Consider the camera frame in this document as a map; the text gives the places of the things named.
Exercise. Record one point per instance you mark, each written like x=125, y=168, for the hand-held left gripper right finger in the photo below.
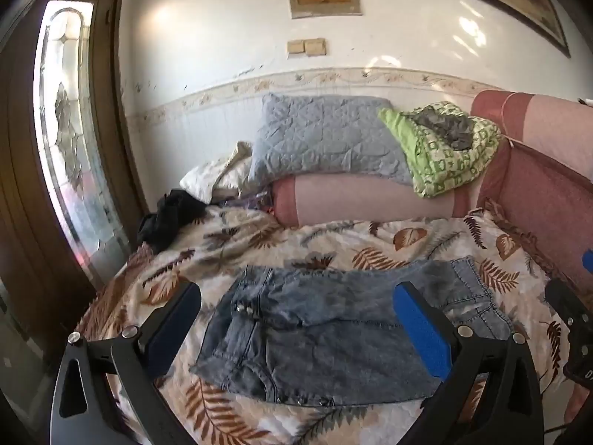
x=419, y=329

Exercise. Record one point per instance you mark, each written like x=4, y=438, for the cream cloth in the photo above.
x=208, y=178

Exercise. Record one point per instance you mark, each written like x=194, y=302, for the framed wall picture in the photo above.
x=532, y=4

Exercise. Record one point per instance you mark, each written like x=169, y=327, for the leaf print blanket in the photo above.
x=324, y=241

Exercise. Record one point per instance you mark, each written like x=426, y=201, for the grey quilted pillow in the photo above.
x=324, y=139

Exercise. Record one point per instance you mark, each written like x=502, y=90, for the green patterned blanket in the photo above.
x=440, y=169

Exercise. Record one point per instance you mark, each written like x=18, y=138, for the purple patterned cloth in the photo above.
x=257, y=200

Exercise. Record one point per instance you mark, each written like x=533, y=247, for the beige wall switch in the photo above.
x=315, y=46
x=295, y=47

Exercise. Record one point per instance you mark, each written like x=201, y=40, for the blue denim pants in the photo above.
x=324, y=343

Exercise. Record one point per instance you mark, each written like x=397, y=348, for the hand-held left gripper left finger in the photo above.
x=173, y=329

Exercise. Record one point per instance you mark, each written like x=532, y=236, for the grey crumpled cloth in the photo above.
x=444, y=127

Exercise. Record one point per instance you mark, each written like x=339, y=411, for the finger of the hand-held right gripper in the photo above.
x=589, y=264
x=563, y=299

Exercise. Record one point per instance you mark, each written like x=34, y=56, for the wooden door with stained glass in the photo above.
x=28, y=194

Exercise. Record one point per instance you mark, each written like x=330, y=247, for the black cloth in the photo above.
x=162, y=222

